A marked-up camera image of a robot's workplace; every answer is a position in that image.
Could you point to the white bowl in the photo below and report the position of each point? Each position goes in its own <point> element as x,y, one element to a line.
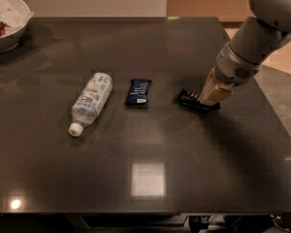
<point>11,38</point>

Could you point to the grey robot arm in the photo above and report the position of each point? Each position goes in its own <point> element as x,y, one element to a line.
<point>267,30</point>

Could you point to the blue rxbar blueberry wrapper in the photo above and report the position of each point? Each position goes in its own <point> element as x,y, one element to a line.
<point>137,94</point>

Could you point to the clear plastic water bottle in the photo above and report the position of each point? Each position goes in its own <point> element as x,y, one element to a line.
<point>90,103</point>

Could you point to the white napkin in bowl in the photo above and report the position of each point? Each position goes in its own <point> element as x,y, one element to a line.
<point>15,13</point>

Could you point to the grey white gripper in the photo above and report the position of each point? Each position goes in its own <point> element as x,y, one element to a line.
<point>233,68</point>

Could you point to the black rxbar chocolate wrapper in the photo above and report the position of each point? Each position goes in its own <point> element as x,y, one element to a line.
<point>190,100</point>

